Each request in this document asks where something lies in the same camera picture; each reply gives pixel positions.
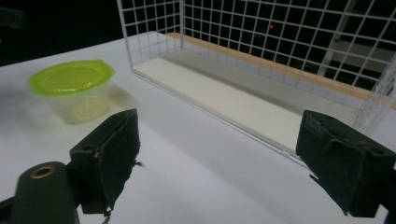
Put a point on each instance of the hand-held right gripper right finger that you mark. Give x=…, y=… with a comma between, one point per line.
x=345, y=161

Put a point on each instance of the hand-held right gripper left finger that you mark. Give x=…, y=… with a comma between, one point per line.
x=107, y=155

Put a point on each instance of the clear container with green lid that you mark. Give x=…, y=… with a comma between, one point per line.
x=73, y=90

